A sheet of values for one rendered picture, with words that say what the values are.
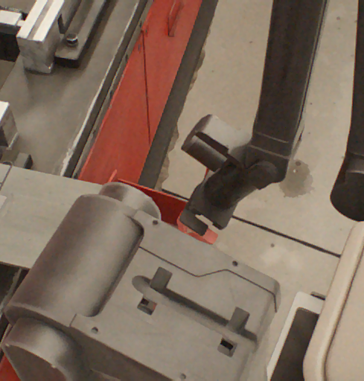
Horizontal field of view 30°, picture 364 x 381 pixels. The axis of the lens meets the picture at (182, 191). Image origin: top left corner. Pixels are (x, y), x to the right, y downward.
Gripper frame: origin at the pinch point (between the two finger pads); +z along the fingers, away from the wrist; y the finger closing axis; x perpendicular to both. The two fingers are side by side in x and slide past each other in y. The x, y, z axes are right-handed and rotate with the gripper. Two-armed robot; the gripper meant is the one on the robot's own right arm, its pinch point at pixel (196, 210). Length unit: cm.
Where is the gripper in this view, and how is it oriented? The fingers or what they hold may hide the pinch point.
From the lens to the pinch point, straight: 111.3
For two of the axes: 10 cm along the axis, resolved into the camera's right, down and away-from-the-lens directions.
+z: -4.1, 3.6, 8.4
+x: 8.1, 5.6, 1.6
